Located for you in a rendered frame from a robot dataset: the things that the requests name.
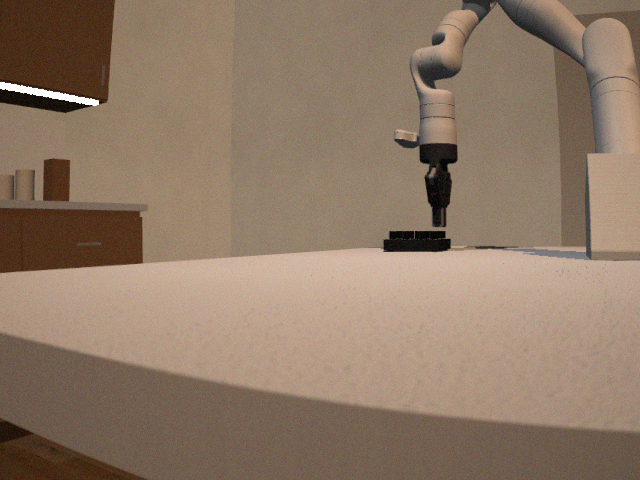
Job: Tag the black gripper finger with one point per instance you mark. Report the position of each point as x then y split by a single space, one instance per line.
447 196
433 188

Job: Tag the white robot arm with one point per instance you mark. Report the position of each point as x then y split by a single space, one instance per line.
607 52

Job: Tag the black knob box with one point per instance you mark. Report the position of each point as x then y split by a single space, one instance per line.
409 243

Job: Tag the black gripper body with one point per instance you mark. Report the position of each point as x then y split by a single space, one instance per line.
438 155

